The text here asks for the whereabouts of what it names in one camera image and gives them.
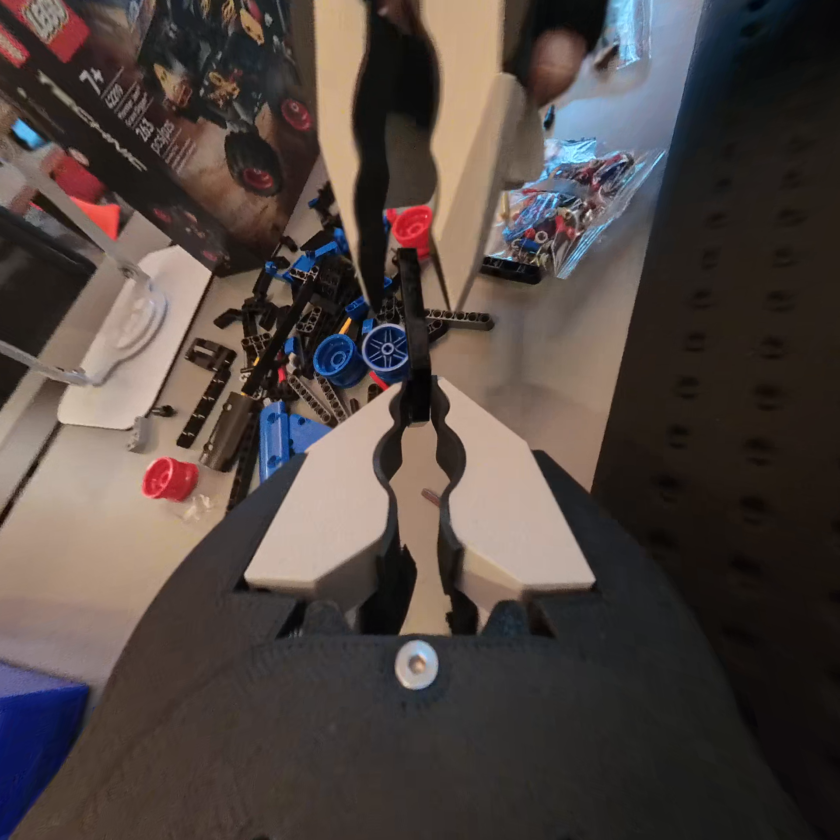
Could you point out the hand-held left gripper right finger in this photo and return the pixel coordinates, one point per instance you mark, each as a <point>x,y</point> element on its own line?
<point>518,525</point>

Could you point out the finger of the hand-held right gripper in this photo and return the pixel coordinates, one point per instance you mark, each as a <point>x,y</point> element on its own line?
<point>334,98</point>
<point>469,98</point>

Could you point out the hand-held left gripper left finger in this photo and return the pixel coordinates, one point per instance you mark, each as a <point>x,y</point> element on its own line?
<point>321,518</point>

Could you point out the blue curved panel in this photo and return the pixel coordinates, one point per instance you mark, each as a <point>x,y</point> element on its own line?
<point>305,433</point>
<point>272,439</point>

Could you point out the pile of black toy beams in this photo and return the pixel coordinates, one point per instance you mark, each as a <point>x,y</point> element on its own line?
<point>328,282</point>

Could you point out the black bent long beam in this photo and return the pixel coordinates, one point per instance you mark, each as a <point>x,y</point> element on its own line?
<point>412,315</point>

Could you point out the person's right hand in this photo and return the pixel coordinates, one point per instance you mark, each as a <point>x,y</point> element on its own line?
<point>558,65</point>

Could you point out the clear bag of mixed parts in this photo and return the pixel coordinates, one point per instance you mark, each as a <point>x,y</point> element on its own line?
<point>577,197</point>

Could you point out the clear plastic scrap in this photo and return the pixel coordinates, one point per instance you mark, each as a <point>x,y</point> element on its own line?
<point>195,508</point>

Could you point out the black curved panel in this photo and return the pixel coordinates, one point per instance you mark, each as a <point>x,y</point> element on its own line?
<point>226,430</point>

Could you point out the red toy wheel hub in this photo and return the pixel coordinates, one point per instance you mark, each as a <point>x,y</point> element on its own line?
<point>167,479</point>
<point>413,226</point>

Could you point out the blue toy wheel hub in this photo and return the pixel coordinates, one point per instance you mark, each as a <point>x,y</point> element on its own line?
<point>334,359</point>

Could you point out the thin black beam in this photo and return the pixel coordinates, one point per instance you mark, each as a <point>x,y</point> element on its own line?
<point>203,410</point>

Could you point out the black toy set box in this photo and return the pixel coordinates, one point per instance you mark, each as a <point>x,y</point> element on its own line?
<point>164,98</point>

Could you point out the blue spoked toy wheel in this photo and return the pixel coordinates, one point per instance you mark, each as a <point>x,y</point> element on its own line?
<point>384,351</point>

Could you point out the long black axle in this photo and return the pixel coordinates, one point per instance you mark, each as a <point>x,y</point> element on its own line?
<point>279,338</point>

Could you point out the black connector pin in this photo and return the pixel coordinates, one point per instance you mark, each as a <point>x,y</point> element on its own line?
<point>161,412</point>

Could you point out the light grey small L-beam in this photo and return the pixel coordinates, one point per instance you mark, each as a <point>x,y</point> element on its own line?
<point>139,434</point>

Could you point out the white booklet stand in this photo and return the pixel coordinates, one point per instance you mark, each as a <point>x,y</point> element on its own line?
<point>177,295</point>

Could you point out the orange red cloth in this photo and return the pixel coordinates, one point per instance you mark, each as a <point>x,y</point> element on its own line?
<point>92,210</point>

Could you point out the black dimpled pad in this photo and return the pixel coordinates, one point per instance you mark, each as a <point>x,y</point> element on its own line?
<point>735,328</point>

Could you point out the black office chair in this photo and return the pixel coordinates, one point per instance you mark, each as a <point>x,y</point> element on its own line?
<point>33,295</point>

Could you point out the blue plastic bin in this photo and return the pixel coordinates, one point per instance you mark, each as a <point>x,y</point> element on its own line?
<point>33,741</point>

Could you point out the black rectangular frame piece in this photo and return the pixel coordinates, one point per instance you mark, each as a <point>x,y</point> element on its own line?
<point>193,351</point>

